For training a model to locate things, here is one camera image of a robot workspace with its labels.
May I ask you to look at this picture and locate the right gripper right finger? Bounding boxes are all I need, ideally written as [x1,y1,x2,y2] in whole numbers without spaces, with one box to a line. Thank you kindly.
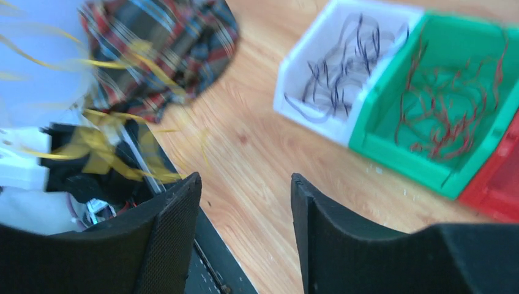
[291,173,518,293]

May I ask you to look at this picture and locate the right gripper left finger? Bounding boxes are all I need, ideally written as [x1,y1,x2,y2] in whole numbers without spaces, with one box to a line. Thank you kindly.
[1,173,202,293]

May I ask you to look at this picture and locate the yellow thin cable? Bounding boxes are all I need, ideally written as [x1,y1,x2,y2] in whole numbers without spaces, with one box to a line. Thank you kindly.
[0,0,212,184]

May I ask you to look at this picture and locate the blue thin cable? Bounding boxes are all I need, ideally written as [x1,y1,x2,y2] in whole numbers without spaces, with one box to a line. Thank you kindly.
[283,13,409,123]

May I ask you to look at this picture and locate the red thin cable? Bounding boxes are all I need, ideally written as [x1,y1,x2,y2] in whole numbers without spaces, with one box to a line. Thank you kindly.
[394,32,510,161]

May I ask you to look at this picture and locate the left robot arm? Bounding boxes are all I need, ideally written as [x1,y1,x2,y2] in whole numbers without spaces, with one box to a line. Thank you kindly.
[1,124,140,235]

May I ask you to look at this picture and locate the red plastic bin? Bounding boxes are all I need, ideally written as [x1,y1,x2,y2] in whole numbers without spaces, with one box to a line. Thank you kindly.
[457,115,518,223]

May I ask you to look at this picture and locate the white plastic bin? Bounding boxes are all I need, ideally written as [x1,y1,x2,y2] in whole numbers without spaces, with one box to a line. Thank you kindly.
[273,1,425,146]

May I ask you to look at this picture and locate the green plastic bin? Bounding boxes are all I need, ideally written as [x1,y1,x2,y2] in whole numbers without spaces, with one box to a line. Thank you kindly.
[349,12,518,199]

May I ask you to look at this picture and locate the plaid flannel shirt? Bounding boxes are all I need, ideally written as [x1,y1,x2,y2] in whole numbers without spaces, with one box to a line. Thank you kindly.
[79,1,239,123]

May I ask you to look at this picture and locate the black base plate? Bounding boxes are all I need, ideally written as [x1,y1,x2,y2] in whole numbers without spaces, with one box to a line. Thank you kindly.
[121,121,258,294]

